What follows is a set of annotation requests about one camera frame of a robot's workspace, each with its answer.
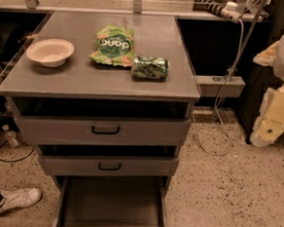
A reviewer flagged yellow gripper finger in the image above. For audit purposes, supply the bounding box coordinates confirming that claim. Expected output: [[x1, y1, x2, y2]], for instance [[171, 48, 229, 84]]
[[249, 84, 284, 147]]

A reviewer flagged white cable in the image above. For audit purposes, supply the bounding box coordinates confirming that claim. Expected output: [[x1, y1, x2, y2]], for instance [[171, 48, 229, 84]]
[[189, 15, 247, 158]]

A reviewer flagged white sneaker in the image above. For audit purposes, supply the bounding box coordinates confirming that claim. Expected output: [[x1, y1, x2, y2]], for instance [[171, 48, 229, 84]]
[[0, 188, 43, 214]]

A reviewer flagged green snack bag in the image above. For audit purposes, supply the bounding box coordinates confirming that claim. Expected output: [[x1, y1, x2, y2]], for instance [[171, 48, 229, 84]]
[[89, 25, 135, 67]]

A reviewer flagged striped handle white device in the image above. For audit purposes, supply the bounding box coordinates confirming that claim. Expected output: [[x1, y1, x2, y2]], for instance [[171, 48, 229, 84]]
[[194, 0, 241, 23]]

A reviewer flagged black cable on floor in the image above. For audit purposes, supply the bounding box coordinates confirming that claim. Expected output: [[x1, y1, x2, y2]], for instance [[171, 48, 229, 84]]
[[0, 131, 37, 165]]

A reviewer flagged green soda can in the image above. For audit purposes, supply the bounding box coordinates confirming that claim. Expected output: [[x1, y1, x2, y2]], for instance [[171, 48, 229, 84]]
[[131, 56, 170, 80]]

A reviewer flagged middle grey drawer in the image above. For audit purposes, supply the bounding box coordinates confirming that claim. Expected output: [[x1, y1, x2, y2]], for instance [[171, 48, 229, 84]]
[[38, 155, 179, 176]]

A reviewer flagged grey drawer cabinet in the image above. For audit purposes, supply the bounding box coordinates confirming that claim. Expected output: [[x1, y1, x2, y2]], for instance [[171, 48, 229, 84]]
[[0, 3, 207, 227]]

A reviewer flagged plastic bottle on floor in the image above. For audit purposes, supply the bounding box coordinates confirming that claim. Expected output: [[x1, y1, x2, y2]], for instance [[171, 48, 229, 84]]
[[3, 125, 19, 147]]

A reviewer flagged bottom grey open drawer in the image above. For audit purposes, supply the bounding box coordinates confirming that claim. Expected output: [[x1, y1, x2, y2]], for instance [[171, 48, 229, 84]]
[[52, 176, 167, 227]]

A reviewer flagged top grey drawer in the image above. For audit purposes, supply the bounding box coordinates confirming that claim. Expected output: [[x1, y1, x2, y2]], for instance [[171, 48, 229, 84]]
[[15, 116, 191, 146]]

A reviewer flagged white paper bowl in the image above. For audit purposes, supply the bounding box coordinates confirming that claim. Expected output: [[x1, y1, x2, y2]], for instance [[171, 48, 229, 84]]
[[26, 39, 75, 68]]

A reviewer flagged grey side bracket shelf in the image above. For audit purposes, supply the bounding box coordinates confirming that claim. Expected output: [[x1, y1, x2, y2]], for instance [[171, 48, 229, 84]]
[[195, 75, 245, 98]]

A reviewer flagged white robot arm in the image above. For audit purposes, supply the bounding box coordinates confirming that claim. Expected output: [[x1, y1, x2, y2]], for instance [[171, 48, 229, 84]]
[[249, 34, 284, 147]]

